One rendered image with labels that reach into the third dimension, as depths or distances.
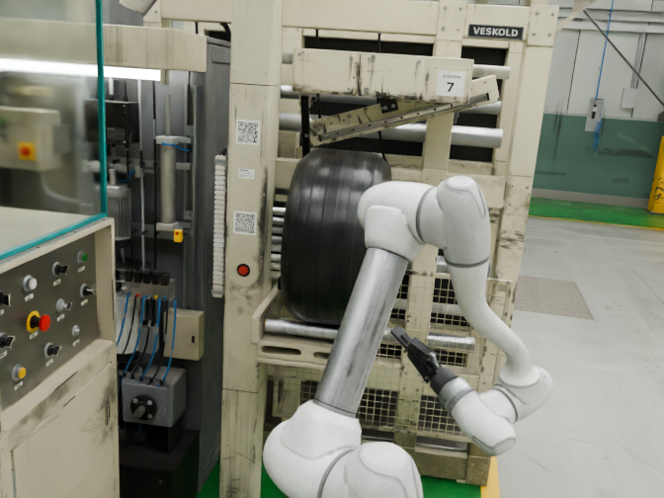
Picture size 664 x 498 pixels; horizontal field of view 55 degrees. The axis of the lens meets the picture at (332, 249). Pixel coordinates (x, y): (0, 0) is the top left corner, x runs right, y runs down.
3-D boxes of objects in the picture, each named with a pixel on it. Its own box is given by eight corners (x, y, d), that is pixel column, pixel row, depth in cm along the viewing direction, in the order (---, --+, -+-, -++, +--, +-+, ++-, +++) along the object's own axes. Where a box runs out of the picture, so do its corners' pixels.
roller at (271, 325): (265, 319, 209) (262, 333, 207) (263, 315, 205) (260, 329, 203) (370, 332, 205) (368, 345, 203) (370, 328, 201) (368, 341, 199)
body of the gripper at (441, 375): (440, 385, 164) (417, 361, 170) (437, 402, 170) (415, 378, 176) (461, 372, 167) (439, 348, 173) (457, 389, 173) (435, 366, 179)
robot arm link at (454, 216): (503, 247, 142) (451, 237, 151) (499, 171, 135) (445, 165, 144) (473, 272, 134) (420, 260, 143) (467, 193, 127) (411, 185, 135)
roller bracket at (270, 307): (250, 344, 202) (251, 315, 200) (277, 303, 240) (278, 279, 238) (260, 345, 202) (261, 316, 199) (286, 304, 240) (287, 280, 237)
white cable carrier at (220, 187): (211, 296, 213) (214, 155, 201) (216, 291, 218) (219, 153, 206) (224, 297, 213) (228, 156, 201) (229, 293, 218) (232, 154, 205)
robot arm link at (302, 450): (308, 523, 127) (238, 478, 141) (354, 523, 139) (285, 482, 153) (431, 173, 138) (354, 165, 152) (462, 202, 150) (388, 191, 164)
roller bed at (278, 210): (253, 279, 251) (255, 206, 243) (262, 269, 265) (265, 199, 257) (301, 285, 248) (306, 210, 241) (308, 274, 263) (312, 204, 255)
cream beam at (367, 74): (290, 92, 217) (292, 47, 213) (303, 91, 241) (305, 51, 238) (469, 105, 210) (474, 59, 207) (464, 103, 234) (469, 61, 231)
